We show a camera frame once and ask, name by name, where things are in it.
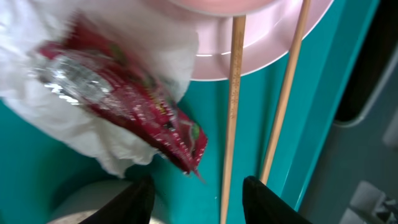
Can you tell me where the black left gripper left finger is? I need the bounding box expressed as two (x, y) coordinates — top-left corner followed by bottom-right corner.
(79, 176), (155, 224)

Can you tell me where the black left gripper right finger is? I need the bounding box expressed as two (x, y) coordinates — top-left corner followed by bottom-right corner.
(243, 176), (311, 224)

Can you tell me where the grey bowl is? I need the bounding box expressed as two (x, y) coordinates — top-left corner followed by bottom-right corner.
(46, 179), (162, 224)

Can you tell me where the red snack wrapper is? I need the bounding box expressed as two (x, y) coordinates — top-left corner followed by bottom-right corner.
(36, 15), (208, 174)

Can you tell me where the white napkin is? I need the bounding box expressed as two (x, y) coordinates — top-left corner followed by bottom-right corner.
(1, 1), (207, 177)

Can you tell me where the teal plastic tray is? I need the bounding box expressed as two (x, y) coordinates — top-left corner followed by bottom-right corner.
(0, 0), (381, 224)

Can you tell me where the right wooden chopstick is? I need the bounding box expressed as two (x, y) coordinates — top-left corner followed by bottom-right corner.
(260, 0), (311, 185)

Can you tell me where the large pink plate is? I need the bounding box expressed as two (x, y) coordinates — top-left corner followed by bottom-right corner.
(146, 0), (335, 82)

